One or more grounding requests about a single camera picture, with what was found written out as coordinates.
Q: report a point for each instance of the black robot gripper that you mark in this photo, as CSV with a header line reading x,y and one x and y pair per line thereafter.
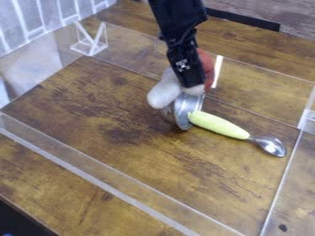
x,y
178,16

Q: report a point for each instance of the toy mushroom with red cap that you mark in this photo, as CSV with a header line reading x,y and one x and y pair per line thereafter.
x,y
168,88

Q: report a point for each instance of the silver metal pot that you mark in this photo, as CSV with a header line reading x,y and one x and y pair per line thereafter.
x,y
175,112

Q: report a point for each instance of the clear acrylic triangle stand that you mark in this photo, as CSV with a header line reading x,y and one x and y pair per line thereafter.
x,y
90,45

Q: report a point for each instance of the clear acrylic front barrier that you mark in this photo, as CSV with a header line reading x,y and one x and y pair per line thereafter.
x,y
163,207

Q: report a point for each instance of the spoon with yellow-green handle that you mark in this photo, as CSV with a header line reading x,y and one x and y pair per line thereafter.
x,y
226,128

